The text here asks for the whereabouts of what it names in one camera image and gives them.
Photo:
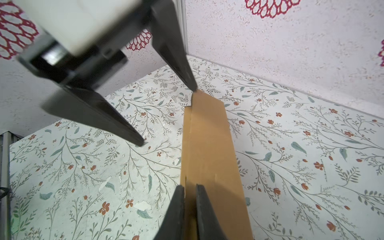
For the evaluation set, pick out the aluminium front rail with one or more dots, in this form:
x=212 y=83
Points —
x=6 y=141

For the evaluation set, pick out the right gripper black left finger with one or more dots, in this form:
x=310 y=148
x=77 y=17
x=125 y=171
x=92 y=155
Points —
x=173 y=222

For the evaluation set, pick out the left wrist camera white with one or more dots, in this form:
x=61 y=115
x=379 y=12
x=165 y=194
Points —
x=77 y=24

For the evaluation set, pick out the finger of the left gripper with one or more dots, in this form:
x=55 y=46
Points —
x=88 y=107
x=168 y=41

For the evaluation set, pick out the brown cardboard box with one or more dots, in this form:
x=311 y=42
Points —
x=209 y=159

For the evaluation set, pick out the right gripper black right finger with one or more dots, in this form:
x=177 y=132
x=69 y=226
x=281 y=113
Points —
x=208 y=225

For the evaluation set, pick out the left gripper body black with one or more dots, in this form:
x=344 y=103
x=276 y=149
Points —
x=93 y=59

